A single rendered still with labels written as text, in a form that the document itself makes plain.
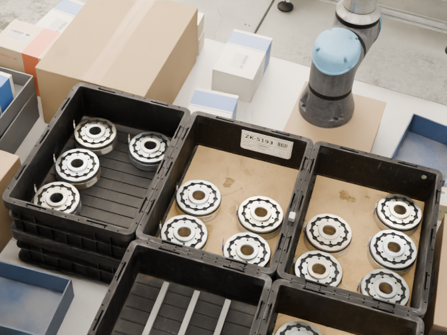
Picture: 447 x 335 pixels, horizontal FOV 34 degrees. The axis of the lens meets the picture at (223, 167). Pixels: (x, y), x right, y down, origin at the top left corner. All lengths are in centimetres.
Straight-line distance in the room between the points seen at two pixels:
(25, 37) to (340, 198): 97
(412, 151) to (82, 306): 98
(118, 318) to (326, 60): 81
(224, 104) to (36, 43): 54
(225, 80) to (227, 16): 153
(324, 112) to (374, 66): 152
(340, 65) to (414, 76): 162
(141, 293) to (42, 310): 26
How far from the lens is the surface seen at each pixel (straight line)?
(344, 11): 195
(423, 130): 213
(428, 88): 342
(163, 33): 204
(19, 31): 216
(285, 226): 155
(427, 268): 156
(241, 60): 214
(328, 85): 190
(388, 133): 213
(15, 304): 173
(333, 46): 188
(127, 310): 155
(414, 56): 357
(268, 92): 218
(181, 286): 157
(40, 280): 172
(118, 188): 174
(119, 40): 202
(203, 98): 201
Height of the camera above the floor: 215
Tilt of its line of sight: 48 degrees down
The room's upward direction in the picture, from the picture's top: 5 degrees clockwise
